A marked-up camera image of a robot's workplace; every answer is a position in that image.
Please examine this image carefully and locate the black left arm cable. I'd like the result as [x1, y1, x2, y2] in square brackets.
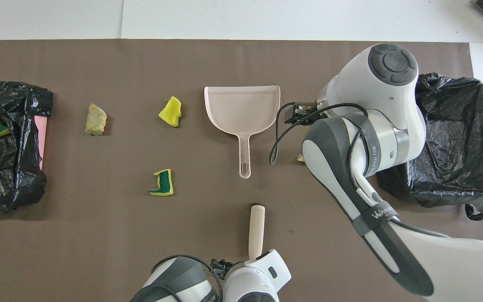
[151, 254, 224, 302]

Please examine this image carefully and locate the brown paper table mat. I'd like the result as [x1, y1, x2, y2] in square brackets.
[0, 39, 483, 302]

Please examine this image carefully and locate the beige plastic dustpan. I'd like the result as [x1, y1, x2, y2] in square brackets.
[204, 85, 281, 179]

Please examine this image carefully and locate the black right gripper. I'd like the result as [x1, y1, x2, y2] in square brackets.
[284, 101, 324, 125]

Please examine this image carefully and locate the yellow sponge chunk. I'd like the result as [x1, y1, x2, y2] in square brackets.
[158, 96, 183, 128]

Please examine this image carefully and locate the black trash bag lined bin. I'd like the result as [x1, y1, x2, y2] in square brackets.
[378, 73, 483, 221]

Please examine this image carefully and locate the boot-shaped green yellow sponge piece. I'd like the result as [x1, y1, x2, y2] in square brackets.
[148, 169, 174, 196]

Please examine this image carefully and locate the black trash bag over pink bin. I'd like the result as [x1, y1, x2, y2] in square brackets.
[0, 81, 53, 214]

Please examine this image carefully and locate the pale orange-tinted foam chunk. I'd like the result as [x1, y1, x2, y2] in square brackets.
[85, 103, 108, 136]

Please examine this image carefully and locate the beige brush with black bristles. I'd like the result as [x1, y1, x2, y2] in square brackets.
[248, 203, 266, 260]

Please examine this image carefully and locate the pink plastic bin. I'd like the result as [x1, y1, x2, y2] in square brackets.
[34, 116, 48, 170]

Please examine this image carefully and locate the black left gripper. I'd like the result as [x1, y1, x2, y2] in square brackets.
[210, 258, 236, 278]

